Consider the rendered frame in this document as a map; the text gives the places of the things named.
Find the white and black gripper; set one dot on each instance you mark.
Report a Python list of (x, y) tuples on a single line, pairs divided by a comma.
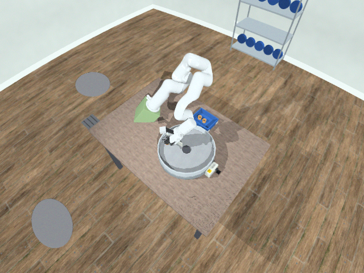
[(173, 138)]

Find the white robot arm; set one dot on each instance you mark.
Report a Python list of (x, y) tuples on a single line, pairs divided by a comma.
[(182, 78)]

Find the blue crate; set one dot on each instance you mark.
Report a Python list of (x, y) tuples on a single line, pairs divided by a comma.
[(210, 119)]

